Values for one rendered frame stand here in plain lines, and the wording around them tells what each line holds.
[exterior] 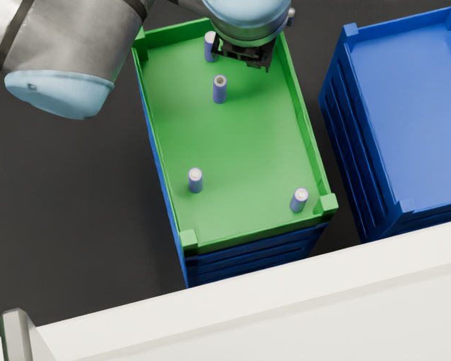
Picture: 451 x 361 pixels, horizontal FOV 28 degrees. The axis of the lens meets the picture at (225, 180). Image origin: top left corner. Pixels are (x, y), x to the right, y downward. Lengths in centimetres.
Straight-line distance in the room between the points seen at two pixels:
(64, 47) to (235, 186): 44
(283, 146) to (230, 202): 11
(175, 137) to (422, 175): 40
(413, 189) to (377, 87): 17
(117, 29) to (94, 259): 81
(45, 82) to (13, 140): 86
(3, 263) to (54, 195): 15
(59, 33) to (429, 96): 76
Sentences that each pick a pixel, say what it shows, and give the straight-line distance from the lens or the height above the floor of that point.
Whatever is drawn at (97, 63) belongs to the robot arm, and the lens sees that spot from 83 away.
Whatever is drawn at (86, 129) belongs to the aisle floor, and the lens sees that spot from 166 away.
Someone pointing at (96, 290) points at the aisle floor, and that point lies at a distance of 159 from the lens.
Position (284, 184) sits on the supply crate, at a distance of 120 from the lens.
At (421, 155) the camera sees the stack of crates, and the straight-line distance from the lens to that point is 141.
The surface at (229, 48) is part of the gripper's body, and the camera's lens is 100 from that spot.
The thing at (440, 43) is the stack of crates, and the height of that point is 24.
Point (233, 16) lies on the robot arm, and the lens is 84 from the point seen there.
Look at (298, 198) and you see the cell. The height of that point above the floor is 47.
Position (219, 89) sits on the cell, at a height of 46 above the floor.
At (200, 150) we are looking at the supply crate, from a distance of 121.
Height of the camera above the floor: 156
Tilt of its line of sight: 75 degrees down
